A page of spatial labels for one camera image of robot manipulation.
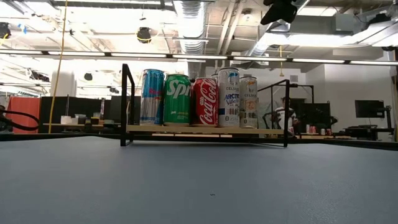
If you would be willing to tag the person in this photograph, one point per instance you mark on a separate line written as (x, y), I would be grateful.
(284, 116)

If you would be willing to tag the black office desk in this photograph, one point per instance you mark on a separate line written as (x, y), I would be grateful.
(363, 130)

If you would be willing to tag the black monitor stand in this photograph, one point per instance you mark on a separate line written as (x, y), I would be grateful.
(388, 119)

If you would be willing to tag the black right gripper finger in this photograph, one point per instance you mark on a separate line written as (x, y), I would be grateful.
(280, 12)

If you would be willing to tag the small silver can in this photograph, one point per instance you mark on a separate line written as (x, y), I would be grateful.
(323, 131)

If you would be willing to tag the small red can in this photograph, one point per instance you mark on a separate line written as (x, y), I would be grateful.
(311, 129)
(290, 130)
(328, 131)

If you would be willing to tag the green soda can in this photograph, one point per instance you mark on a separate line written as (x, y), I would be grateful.
(177, 99)

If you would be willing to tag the black computer monitor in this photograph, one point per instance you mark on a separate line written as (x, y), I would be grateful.
(369, 109)
(317, 112)

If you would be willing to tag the blue beverage can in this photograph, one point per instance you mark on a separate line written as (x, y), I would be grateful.
(152, 96)

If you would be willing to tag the red room partition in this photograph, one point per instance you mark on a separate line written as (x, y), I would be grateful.
(23, 115)

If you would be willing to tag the wooden desk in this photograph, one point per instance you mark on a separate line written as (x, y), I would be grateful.
(77, 124)

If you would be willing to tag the black hanging ceiling device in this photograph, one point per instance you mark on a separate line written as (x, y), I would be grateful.
(144, 35)

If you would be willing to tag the red Coca-Cola can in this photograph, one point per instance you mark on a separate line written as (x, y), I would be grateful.
(205, 101)

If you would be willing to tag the white round pillar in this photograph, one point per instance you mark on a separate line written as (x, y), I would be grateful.
(63, 84)

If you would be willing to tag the long ceiling light strip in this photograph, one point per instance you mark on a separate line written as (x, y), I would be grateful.
(199, 56)

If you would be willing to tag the grey ceiling duct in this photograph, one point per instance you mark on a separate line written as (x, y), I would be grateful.
(323, 23)

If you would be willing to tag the white container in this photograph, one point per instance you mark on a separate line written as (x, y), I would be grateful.
(66, 120)

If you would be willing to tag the black room divider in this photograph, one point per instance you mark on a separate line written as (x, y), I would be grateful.
(81, 109)

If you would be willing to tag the silver corrugated ceiling duct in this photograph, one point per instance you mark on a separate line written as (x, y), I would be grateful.
(264, 40)
(191, 25)

